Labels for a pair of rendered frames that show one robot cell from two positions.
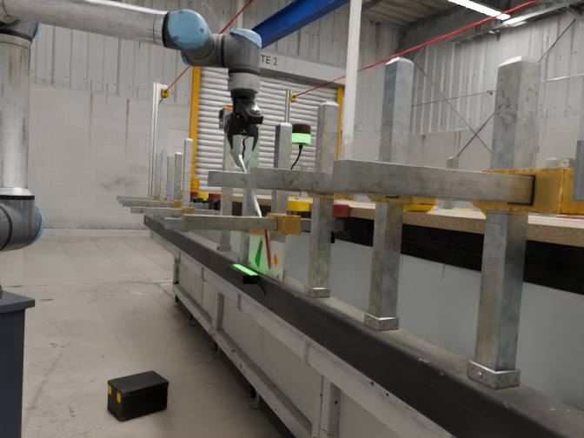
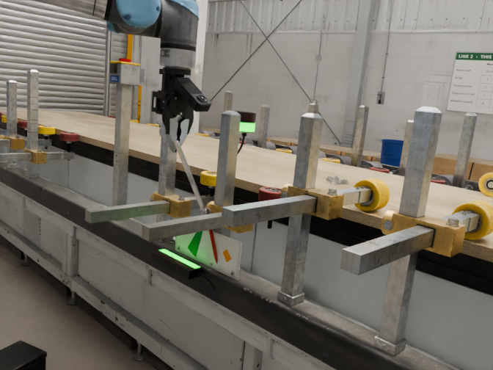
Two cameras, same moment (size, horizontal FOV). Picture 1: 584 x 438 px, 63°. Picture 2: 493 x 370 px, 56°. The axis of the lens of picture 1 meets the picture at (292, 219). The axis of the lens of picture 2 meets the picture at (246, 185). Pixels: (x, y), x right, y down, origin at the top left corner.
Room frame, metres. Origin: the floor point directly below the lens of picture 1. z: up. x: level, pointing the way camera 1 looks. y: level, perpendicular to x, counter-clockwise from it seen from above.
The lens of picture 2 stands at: (0.17, 0.43, 1.16)
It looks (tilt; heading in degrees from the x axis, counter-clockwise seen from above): 11 degrees down; 338
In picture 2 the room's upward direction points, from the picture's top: 5 degrees clockwise
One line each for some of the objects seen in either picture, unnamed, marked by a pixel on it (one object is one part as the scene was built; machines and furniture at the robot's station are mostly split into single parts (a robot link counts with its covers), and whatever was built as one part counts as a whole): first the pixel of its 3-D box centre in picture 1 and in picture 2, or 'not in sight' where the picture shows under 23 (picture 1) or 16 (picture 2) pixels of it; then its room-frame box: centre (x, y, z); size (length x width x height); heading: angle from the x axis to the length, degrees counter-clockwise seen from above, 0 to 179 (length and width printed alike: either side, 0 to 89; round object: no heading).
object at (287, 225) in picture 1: (282, 223); (229, 216); (1.26, 0.02, 0.85); 0.14 x 0.06 x 0.05; 24
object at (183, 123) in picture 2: (244, 152); (176, 133); (1.38, 0.15, 1.04); 0.06 x 0.03 x 0.09; 24
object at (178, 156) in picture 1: (176, 195); (12, 131); (2.65, 0.65, 0.88); 0.04 x 0.04 x 0.48; 24
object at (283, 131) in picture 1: (278, 212); (223, 203); (1.28, 0.04, 0.87); 0.04 x 0.04 x 0.48; 24
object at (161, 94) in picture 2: (241, 115); (173, 92); (1.38, 0.16, 1.14); 0.09 x 0.08 x 0.12; 24
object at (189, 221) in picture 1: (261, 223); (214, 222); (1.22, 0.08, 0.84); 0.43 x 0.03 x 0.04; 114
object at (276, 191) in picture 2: (333, 222); (271, 208); (1.31, -0.12, 0.85); 0.08 x 0.08 x 0.11
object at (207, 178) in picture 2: (295, 215); (212, 189); (1.54, -0.01, 0.85); 0.08 x 0.08 x 0.11
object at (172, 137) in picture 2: (234, 150); (166, 133); (1.37, 0.18, 1.04); 0.06 x 0.03 x 0.09; 24
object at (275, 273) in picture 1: (263, 255); (205, 247); (1.30, 0.07, 0.75); 0.26 x 0.01 x 0.10; 24
